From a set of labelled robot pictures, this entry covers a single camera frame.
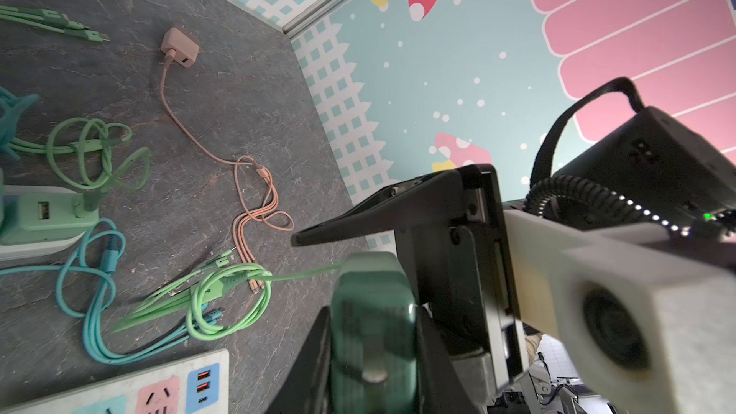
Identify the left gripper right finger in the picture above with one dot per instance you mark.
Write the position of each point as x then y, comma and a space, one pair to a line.
439, 388

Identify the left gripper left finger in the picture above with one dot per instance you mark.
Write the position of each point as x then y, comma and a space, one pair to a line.
306, 389

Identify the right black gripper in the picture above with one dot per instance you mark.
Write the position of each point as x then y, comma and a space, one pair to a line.
451, 240

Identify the green charger plug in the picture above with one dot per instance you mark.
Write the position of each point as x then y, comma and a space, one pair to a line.
42, 217
373, 327

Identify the pink charger plug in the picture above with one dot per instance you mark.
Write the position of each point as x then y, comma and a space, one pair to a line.
181, 46

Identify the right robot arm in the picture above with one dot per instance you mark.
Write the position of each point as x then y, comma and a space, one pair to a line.
652, 169

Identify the large white multicolour power strip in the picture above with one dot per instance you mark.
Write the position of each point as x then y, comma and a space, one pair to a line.
198, 384

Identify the small white blue power strip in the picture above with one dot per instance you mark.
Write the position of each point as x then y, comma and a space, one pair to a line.
31, 250

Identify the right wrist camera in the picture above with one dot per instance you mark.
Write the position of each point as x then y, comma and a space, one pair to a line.
648, 319

